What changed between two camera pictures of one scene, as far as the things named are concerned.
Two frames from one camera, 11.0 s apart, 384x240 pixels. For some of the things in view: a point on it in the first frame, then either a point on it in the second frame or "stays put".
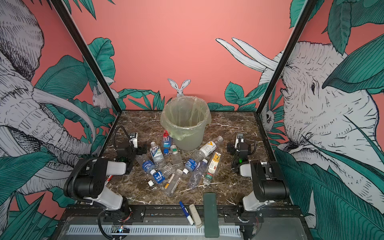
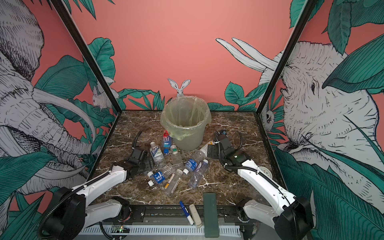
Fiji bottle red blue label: x=167 y=141 stays put
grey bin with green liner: x=184 y=118 stays put
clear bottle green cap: x=176 y=161 stays put
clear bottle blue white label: x=158 y=158 stays put
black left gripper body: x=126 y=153 → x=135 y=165
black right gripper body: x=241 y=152 → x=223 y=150
